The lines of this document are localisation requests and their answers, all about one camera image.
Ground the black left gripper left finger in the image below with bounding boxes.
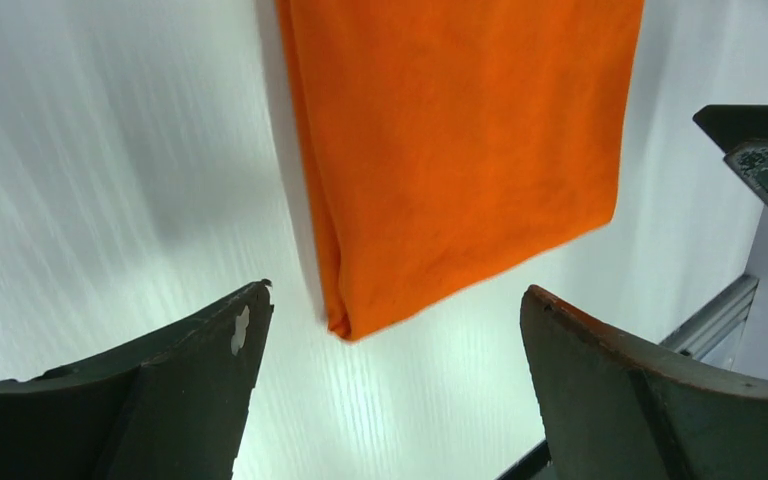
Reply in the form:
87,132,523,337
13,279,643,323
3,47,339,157
0,280,273,479

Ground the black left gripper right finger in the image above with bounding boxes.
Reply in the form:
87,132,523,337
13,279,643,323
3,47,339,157
520,286,768,479

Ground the orange t shirt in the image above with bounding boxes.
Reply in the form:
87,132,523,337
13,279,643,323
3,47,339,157
276,1,644,341

